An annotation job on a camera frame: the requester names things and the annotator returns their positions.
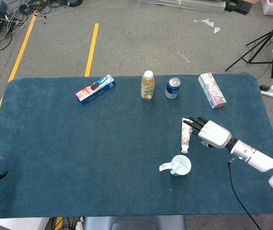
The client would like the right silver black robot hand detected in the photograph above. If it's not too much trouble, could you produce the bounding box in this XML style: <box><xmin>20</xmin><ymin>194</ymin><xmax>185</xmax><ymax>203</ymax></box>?
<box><xmin>183</xmin><ymin>116</ymin><xmax>232</xmax><ymax>149</ymax></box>

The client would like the floral toothpaste tube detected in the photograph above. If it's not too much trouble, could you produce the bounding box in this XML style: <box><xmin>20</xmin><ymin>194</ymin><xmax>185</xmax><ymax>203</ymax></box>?
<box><xmin>181</xmin><ymin>117</ymin><xmax>192</xmax><ymax>153</ymax></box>

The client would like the white cup with handle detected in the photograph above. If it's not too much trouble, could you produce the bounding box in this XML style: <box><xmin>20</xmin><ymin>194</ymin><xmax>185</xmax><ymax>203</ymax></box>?
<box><xmin>159</xmin><ymin>154</ymin><xmax>192</xmax><ymax>177</ymax></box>

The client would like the light blue toothbrush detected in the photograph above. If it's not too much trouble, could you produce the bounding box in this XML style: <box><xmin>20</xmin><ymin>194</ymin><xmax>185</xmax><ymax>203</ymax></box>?
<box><xmin>170</xmin><ymin>160</ymin><xmax>186</xmax><ymax>174</ymax></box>

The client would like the white floral box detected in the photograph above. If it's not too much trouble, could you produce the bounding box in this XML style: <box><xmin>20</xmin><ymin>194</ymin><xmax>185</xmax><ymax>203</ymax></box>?
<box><xmin>198</xmin><ymin>72</ymin><xmax>227</xmax><ymax>109</ymax></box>

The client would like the yellow drink bottle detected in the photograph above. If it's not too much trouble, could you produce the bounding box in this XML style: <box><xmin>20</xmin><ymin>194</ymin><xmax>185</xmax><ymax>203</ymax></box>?
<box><xmin>140</xmin><ymin>70</ymin><xmax>156</xmax><ymax>99</ymax></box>

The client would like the blue soda can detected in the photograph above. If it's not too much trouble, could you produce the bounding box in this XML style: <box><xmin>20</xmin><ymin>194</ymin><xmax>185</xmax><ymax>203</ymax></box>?
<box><xmin>165</xmin><ymin>77</ymin><xmax>182</xmax><ymax>100</ymax></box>

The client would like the blue table mat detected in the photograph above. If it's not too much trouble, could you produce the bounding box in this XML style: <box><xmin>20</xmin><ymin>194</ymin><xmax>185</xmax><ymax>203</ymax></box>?
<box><xmin>0</xmin><ymin>73</ymin><xmax>273</xmax><ymax>219</ymax></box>

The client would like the blue grey seat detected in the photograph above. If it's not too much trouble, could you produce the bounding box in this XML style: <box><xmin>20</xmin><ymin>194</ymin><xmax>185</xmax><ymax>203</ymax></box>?
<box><xmin>82</xmin><ymin>215</ymin><xmax>187</xmax><ymax>230</ymax></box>

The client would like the blue cookie box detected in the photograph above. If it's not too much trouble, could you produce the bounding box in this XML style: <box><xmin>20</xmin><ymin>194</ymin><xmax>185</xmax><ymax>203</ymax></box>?
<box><xmin>75</xmin><ymin>74</ymin><xmax>117</xmax><ymax>106</ymax></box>

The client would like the aluminium profile stack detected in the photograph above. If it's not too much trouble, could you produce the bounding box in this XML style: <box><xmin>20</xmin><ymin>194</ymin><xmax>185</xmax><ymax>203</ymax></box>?
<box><xmin>137</xmin><ymin>0</ymin><xmax>227</xmax><ymax>14</ymax></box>

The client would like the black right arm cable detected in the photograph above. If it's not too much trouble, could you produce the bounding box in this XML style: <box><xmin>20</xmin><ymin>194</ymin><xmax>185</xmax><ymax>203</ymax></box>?
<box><xmin>227</xmin><ymin>160</ymin><xmax>263</xmax><ymax>230</ymax></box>

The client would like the black metal bracket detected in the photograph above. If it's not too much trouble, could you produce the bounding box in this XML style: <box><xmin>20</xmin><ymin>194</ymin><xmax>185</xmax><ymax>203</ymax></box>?
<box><xmin>224</xmin><ymin>0</ymin><xmax>252</xmax><ymax>15</ymax></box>

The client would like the floor cable tangle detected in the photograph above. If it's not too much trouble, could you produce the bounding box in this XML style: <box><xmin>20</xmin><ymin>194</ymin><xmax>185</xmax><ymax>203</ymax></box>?
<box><xmin>0</xmin><ymin>0</ymin><xmax>83</xmax><ymax>51</ymax></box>

